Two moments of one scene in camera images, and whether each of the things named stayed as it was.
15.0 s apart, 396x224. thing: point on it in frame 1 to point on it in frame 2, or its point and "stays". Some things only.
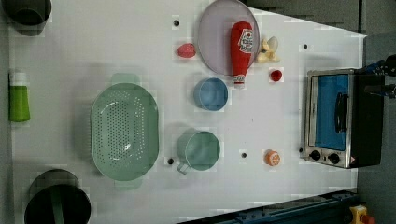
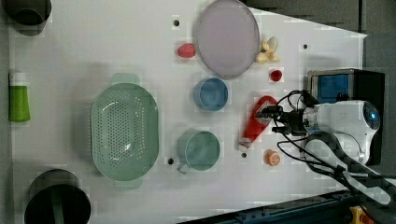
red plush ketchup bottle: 241,37 to 255,124
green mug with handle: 198,149 stays
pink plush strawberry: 187,50 stays
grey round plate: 214,35 stays
